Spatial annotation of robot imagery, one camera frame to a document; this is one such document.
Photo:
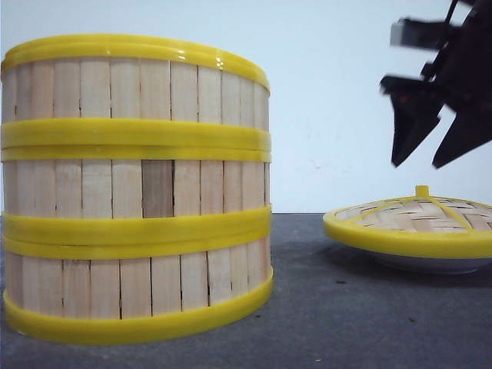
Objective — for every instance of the woven bamboo steamer lid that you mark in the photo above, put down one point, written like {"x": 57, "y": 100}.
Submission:
{"x": 418, "y": 226}

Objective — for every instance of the white plate under lid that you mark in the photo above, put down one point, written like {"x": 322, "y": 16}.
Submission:
{"x": 444, "y": 266}

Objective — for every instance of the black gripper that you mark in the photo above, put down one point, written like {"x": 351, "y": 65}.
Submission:
{"x": 459, "y": 76}

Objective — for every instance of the bamboo steamer basket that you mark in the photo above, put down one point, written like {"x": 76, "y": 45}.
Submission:
{"x": 132, "y": 320}
{"x": 102, "y": 216}

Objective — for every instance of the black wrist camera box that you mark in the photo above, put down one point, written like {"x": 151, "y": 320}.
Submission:
{"x": 413, "y": 33}

